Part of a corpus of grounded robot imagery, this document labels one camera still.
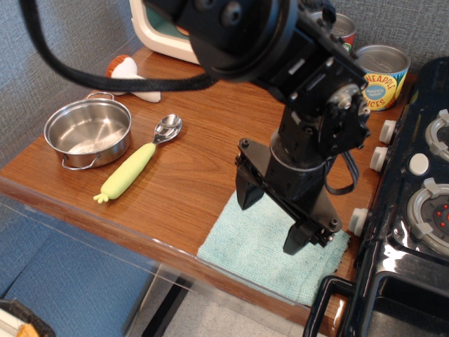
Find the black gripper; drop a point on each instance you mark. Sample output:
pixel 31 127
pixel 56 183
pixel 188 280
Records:
pixel 299 191

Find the light blue towel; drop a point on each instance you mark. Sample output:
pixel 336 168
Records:
pixel 248 247

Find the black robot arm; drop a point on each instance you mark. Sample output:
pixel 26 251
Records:
pixel 279 47

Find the grey stove knob bottom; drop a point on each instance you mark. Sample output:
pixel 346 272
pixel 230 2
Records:
pixel 357 221

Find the grey stove knob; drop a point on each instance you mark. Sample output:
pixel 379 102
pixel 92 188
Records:
pixel 378 158
pixel 387 131
pixel 357 221

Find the grey stove knob middle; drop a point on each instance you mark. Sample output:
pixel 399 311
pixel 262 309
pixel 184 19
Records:
pixel 378 158

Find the grey stove knob top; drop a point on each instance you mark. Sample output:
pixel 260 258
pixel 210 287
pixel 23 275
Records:
pixel 387 131

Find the black toy stove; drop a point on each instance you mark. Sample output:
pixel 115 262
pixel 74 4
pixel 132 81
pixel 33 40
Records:
pixel 401 283

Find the pineapple slices can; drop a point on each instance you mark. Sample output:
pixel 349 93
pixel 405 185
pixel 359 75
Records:
pixel 386 68

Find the tomato sauce can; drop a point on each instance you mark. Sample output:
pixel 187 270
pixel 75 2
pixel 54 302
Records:
pixel 343 28

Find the small steel pot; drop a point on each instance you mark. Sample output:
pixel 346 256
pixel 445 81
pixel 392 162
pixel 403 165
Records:
pixel 89 133

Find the plush mushroom toy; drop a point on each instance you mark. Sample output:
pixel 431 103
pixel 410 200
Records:
pixel 124 67

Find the teal toy microwave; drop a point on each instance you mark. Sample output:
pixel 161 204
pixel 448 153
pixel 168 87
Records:
pixel 159 35

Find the orange object at corner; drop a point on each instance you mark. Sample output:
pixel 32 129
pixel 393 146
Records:
pixel 27 330

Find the spoon with green handle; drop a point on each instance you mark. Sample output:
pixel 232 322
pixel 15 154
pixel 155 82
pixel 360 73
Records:
pixel 167 129

